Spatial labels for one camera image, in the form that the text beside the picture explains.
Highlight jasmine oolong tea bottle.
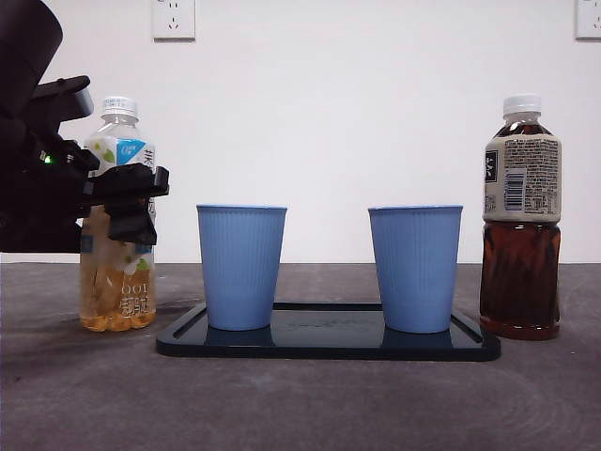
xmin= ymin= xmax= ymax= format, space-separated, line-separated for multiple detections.
xmin=77 ymin=96 xmax=159 ymax=334

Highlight dark tea bottle beige label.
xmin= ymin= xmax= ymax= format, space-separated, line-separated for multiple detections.
xmin=478 ymin=93 xmax=563 ymax=342

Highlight blue ribbed plastic cup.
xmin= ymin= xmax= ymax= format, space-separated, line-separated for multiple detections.
xmin=367 ymin=204 xmax=465 ymax=334
xmin=195 ymin=203 xmax=288 ymax=332

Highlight dark teal rectangular tray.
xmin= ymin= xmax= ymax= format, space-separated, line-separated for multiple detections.
xmin=155 ymin=302 xmax=502 ymax=362

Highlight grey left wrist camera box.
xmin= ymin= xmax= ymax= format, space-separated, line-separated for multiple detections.
xmin=28 ymin=75 xmax=95 ymax=124

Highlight white wall socket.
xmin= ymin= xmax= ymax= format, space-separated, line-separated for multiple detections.
xmin=575 ymin=0 xmax=601 ymax=41
xmin=150 ymin=0 xmax=196 ymax=42

